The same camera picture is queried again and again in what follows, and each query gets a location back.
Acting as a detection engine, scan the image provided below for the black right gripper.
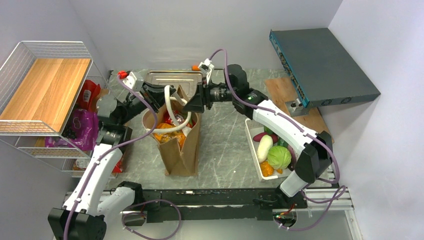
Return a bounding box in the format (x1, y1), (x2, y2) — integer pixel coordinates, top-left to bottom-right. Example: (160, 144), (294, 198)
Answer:
(183, 76), (237, 113)

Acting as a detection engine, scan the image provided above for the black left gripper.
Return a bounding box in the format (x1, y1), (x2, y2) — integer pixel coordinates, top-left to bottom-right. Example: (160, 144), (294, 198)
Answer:
(118, 80), (176, 126)

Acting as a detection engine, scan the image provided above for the red candy bag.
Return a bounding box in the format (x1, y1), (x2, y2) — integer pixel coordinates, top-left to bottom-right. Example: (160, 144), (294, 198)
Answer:
(162, 110), (194, 128)

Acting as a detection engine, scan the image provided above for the orange snack bag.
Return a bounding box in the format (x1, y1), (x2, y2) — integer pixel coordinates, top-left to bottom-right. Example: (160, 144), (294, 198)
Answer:
(153, 122), (186, 148)

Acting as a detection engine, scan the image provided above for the burlap grocery bag pink print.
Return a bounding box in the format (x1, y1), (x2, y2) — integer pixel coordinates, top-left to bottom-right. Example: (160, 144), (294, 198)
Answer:
(141, 99), (202, 177)

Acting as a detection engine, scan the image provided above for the white perforated plastic basket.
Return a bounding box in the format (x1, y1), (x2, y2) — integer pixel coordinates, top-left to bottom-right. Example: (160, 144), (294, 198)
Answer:
(244, 118), (302, 182)

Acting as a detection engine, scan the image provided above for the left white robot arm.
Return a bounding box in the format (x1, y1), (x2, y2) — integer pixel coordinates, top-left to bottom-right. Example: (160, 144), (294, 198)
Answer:
(47, 71), (175, 240)

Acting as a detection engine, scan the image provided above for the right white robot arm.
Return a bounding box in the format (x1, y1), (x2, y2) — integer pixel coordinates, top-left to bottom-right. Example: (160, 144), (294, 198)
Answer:
(183, 59), (334, 208)

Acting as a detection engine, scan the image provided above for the small red snack bag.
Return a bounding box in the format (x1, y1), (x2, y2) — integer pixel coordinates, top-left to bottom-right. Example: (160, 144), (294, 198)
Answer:
(76, 79), (101, 112)

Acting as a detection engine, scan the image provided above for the purple snack bag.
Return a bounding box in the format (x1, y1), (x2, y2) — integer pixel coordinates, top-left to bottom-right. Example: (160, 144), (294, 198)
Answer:
(44, 109), (99, 151)

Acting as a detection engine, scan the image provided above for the silver metal tray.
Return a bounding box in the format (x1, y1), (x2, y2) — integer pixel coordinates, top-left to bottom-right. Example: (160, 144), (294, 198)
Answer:
(144, 70), (203, 99)

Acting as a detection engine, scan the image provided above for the magenta sweet potato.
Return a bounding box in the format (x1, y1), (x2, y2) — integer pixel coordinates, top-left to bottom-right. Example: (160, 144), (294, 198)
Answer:
(252, 132), (279, 144)

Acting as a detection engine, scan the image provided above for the green leafy vegetable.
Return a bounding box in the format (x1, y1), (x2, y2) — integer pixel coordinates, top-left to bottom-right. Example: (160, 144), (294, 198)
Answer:
(263, 125), (274, 135)

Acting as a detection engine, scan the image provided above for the white eggplant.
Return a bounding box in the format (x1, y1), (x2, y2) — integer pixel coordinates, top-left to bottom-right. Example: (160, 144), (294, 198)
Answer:
(256, 136), (274, 163)

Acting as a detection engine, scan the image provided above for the colourful snack pack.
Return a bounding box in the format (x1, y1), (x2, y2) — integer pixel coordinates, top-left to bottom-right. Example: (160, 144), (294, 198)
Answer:
(112, 156), (125, 174)

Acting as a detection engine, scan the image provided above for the wooden board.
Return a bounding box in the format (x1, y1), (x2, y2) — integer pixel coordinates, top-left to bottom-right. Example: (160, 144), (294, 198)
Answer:
(264, 77), (330, 133)

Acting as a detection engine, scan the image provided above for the dark green cucumber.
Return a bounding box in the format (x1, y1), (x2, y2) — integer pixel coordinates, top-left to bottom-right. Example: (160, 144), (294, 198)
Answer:
(277, 137), (289, 148)

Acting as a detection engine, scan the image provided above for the orange ginger root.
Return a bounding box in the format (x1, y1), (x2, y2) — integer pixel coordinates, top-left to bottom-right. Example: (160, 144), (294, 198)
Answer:
(259, 161), (283, 177)

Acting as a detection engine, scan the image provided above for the green cabbage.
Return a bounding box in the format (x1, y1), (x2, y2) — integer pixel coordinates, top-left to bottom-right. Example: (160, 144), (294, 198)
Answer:
(267, 145), (291, 169)

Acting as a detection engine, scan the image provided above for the purple eggplant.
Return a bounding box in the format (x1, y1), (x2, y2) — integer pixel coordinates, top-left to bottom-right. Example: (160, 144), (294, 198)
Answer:
(287, 145), (297, 171)

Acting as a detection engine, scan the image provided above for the orange handle screwdriver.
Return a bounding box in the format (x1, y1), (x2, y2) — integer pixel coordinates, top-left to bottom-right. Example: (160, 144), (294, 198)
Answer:
(191, 65), (200, 72)

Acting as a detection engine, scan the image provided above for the white wire shelf rack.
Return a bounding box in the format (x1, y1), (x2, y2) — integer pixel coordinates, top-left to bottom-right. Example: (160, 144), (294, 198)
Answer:
(0, 40), (109, 178)

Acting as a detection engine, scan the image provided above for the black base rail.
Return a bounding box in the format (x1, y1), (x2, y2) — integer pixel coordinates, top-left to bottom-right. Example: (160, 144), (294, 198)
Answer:
(125, 187), (308, 223)

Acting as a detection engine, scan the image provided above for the blue grey network switch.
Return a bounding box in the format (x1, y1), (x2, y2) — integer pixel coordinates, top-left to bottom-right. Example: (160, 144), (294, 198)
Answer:
(269, 28), (381, 108)

